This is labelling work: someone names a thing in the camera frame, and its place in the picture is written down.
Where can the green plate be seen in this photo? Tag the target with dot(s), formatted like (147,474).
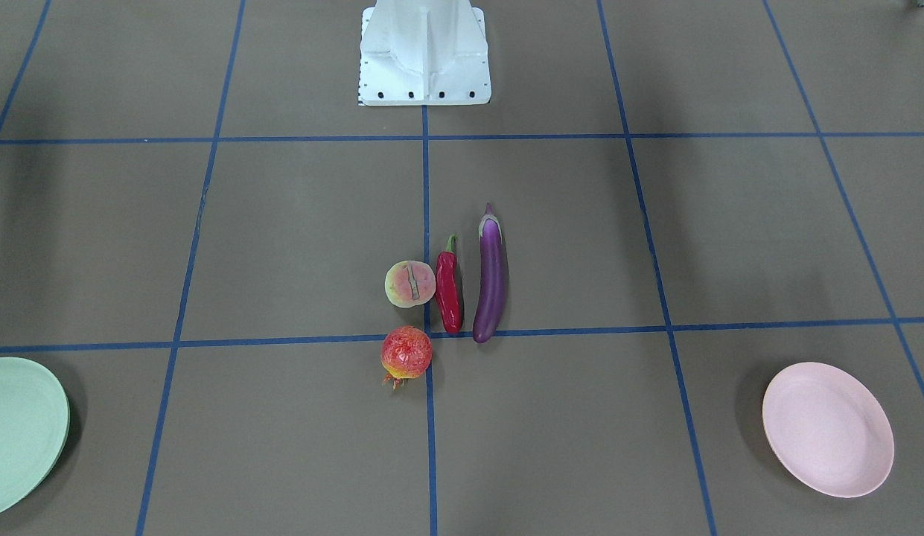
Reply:
(34,424)

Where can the peach fruit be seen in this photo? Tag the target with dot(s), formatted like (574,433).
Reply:
(410,283)

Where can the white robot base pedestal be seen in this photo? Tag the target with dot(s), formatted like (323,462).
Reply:
(423,53)

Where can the pink plate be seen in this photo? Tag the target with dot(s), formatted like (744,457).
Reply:
(828,430)

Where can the red pomegranate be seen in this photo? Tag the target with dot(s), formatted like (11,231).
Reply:
(406,354)

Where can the red chili pepper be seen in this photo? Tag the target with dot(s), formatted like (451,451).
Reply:
(447,290)

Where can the purple eggplant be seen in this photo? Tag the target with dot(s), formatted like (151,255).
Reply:
(493,290)

